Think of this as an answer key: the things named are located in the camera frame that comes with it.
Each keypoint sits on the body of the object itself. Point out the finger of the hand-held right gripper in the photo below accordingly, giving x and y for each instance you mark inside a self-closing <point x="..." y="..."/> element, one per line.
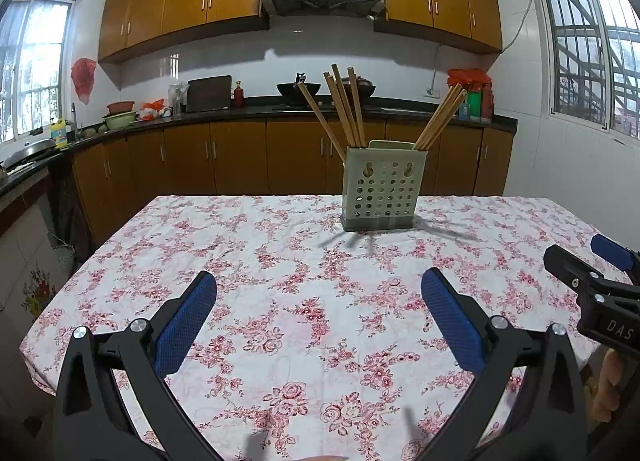
<point x="565" y="263"/>
<point x="610" y="251"/>

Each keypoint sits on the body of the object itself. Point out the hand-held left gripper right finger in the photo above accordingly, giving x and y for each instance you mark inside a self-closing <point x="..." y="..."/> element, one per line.
<point x="450" y="321"/>

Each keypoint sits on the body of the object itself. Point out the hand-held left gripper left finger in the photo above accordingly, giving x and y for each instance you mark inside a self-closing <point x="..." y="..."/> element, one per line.
<point x="185" y="321"/>

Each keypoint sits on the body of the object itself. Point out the green chopstick holder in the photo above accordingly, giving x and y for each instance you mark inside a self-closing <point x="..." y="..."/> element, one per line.
<point x="380" y="191"/>

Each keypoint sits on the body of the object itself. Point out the person's right hand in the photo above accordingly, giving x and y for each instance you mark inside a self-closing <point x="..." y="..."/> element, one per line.
<point x="607" y="386"/>

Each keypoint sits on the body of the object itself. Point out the floral tablecloth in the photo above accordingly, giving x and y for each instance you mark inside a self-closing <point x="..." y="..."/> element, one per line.
<point x="250" y="251"/>

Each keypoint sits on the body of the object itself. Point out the wooden base cabinets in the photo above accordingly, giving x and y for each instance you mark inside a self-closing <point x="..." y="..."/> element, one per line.
<point x="240" y="156"/>

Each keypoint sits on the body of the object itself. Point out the green carton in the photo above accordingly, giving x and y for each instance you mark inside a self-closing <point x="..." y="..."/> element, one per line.
<point x="475" y="106"/>

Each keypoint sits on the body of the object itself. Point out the small blue box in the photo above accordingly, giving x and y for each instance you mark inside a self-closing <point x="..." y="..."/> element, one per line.
<point x="464" y="112"/>

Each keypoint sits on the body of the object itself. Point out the window with dark grille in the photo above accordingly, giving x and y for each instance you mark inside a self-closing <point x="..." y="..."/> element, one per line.
<point x="575" y="56"/>

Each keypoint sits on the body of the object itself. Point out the red bag over bottles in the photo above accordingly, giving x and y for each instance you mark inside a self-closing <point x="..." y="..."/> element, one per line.
<point x="480" y="78"/>

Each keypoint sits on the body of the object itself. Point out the green basin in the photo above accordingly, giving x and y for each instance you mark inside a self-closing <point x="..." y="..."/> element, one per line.
<point x="120" y="121"/>

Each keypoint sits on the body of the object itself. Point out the orange plastic bag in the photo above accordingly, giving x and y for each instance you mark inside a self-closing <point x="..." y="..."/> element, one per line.
<point x="151" y="108"/>

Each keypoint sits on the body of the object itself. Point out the black kitchen countertop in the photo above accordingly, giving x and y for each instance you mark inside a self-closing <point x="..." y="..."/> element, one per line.
<point x="260" y="113"/>

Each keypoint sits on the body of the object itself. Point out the clear plastic jar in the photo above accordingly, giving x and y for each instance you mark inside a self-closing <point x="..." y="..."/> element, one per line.
<point x="178" y="98"/>

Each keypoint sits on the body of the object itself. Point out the red basin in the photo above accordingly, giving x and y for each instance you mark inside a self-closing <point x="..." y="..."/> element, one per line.
<point x="121" y="107"/>

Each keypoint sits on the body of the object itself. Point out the yellow dish soap bottle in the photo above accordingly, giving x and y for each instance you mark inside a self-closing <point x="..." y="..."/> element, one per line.
<point x="60" y="135"/>

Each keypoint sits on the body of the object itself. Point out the metal faucet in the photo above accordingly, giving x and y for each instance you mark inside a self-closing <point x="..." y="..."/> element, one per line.
<point x="74" y="121"/>

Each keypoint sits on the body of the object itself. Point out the dark cutting board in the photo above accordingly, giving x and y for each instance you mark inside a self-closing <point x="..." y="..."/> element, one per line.
<point x="209" y="93"/>

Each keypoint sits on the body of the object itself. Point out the red bottle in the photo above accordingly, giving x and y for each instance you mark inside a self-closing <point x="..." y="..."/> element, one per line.
<point x="239" y="97"/>

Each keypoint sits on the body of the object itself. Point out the metal pan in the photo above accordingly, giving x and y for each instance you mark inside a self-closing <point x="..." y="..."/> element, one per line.
<point x="30" y="150"/>

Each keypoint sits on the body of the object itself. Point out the gas stove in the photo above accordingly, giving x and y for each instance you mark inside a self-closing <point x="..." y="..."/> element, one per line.
<point x="290" y="107"/>

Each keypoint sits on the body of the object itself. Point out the black pot with lid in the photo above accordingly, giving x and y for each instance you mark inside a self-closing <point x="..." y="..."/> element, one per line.
<point x="367" y="90"/>

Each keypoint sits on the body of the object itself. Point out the black wok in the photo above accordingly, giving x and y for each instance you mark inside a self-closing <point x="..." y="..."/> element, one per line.
<point x="290" y="90"/>

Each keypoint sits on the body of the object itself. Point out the red hanging plastic bag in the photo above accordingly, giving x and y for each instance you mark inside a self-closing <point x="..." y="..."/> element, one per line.
<point x="83" y="78"/>

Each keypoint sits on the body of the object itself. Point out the white framed window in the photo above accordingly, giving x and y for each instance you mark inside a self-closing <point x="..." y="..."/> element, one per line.
<point x="35" y="66"/>

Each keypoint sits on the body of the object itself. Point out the wall socket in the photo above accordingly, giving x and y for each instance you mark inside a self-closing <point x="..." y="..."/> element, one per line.
<point x="432" y="92"/>

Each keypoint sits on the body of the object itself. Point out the wooden wall cabinets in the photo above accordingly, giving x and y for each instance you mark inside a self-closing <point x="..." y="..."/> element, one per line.
<point x="185" y="1"/>

